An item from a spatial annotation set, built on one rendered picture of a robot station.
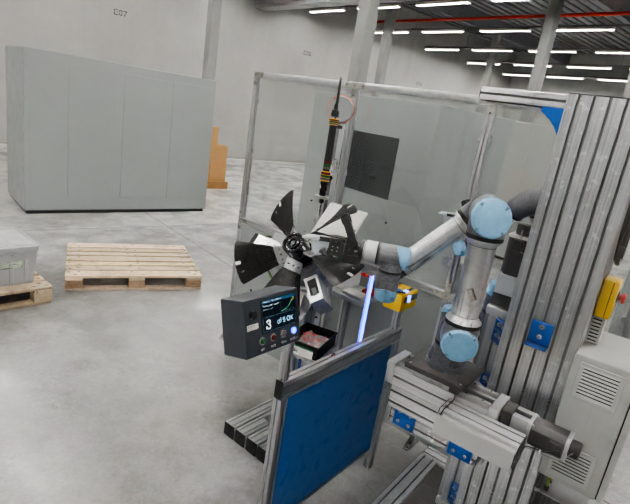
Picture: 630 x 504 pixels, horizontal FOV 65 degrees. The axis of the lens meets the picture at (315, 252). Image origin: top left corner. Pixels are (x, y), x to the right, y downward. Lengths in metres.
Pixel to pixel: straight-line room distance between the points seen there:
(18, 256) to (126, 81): 3.65
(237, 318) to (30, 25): 12.81
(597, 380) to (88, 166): 6.72
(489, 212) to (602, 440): 0.85
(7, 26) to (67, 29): 1.25
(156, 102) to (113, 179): 1.25
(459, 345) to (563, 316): 0.39
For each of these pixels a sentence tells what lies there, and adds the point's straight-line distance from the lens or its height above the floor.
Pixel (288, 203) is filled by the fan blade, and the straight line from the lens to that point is 2.63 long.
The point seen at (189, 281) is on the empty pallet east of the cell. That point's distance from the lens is 4.99.
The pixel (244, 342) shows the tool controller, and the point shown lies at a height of 1.13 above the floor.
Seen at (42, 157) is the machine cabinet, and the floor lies 0.75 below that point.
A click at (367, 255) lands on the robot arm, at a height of 1.43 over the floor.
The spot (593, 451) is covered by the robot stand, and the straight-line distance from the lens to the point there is 1.98.
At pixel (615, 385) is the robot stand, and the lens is 1.87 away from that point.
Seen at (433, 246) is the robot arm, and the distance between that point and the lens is 1.73.
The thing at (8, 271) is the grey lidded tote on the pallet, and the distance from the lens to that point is 4.63.
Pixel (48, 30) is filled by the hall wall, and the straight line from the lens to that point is 14.16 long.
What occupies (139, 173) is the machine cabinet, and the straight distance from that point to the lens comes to 7.77.
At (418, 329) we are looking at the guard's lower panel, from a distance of 3.00.
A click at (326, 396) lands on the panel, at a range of 2.28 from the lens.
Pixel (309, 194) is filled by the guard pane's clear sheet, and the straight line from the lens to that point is 3.35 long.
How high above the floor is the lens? 1.85
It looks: 16 degrees down
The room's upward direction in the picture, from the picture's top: 9 degrees clockwise
